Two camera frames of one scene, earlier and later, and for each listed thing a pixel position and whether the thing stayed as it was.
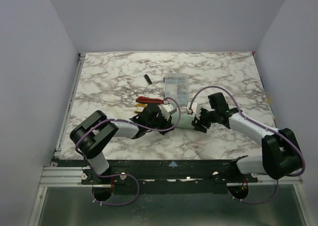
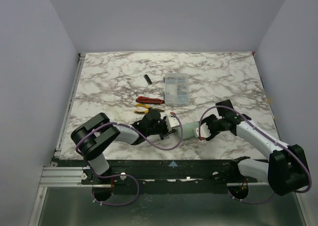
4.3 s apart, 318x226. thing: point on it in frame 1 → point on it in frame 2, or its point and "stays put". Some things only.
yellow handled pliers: x=139 y=105 stays put
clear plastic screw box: x=177 y=87 stays put
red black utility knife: x=150 y=101 stays put
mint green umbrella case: x=185 y=121 → x=188 y=130
